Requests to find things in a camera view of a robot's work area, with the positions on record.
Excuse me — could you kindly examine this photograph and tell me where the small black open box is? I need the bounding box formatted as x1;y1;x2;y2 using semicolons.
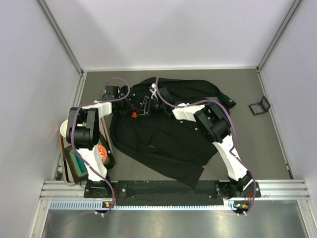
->
249;96;271;116

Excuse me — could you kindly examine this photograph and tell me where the orange white patterned ball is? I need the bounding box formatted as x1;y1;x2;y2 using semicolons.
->
98;144;107;165

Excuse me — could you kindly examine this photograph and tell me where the white slotted cable duct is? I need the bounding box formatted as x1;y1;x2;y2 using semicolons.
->
49;200;247;211

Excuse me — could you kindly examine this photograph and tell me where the black button shirt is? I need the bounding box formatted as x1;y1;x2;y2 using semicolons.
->
109;76;236;188

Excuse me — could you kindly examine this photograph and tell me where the white paper cup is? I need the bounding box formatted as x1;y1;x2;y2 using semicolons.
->
59;119;68;138

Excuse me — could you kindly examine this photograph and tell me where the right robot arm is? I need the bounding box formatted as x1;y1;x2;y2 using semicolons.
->
133;96;257;199

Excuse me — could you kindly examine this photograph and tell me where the black box green lining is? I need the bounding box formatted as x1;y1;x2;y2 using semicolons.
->
63;134;115;185

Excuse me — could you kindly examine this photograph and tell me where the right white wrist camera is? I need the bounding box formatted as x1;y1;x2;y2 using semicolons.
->
150;83;158;100

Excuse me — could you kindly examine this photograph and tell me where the aluminium frame rail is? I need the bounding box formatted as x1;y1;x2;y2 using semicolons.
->
40;179;310;200

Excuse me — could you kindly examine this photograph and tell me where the orange maple leaf brooch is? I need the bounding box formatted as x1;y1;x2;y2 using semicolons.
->
131;112;138;118

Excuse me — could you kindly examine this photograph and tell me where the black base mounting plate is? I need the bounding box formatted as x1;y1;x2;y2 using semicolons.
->
83;180;261;206

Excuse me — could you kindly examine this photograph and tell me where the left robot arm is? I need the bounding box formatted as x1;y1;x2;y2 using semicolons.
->
65;86;130;191

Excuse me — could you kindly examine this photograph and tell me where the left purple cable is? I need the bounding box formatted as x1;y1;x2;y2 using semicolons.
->
48;77;131;234

